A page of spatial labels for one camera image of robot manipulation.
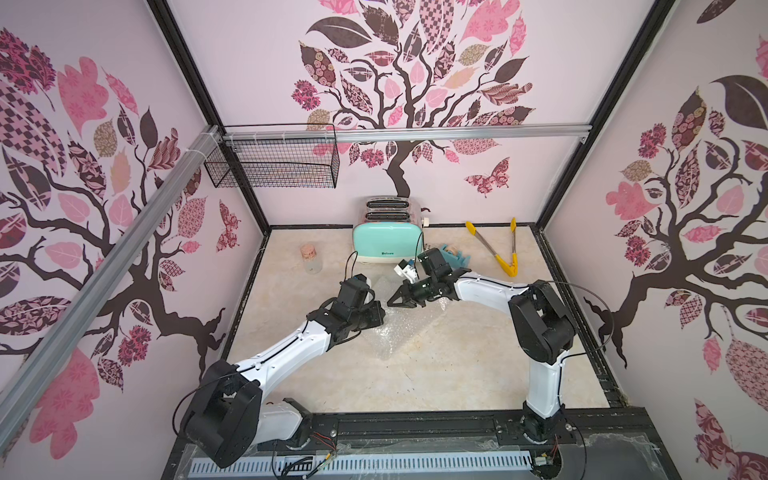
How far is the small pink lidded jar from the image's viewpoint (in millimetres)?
1018

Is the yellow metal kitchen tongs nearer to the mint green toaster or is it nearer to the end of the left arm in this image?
the mint green toaster

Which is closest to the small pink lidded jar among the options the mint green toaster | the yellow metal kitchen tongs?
the mint green toaster

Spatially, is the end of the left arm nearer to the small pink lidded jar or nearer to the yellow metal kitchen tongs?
the small pink lidded jar

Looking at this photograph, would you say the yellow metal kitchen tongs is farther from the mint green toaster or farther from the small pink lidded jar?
the small pink lidded jar
